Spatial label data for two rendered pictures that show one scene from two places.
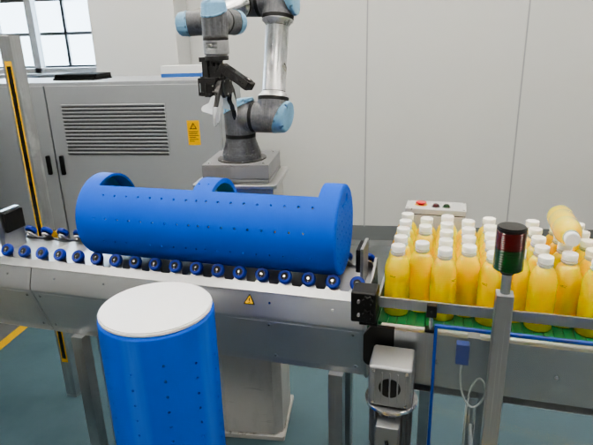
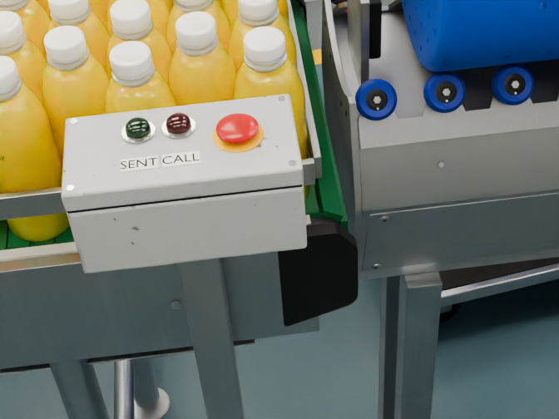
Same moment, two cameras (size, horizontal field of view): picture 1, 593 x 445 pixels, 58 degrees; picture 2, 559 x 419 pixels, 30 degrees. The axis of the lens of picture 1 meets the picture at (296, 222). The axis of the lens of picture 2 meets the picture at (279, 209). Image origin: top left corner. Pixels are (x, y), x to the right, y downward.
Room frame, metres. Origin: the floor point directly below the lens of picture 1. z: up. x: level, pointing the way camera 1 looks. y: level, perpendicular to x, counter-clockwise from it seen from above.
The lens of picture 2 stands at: (2.42, -0.63, 1.69)
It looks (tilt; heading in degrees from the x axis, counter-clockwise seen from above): 46 degrees down; 161
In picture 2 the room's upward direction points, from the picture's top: 5 degrees counter-clockwise
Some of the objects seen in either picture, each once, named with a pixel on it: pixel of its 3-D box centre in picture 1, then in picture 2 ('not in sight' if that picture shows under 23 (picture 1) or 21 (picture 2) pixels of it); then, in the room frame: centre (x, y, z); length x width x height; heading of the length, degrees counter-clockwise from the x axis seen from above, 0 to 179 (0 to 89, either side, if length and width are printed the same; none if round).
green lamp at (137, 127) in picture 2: not in sight; (137, 127); (1.74, -0.51, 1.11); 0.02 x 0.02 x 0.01
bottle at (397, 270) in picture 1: (396, 281); not in sight; (1.39, -0.28, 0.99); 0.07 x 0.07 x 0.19
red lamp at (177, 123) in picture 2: not in sight; (178, 122); (1.75, -0.48, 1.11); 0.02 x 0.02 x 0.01
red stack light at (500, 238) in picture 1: (510, 238); not in sight; (1.09, -0.47, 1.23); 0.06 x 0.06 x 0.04
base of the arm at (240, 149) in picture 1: (241, 145); not in sight; (2.08, 0.21, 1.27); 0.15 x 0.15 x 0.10
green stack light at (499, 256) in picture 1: (508, 258); not in sight; (1.09, -0.47, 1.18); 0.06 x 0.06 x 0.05
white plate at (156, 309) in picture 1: (155, 306); not in sight; (1.20, 0.36, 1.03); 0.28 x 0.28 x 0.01
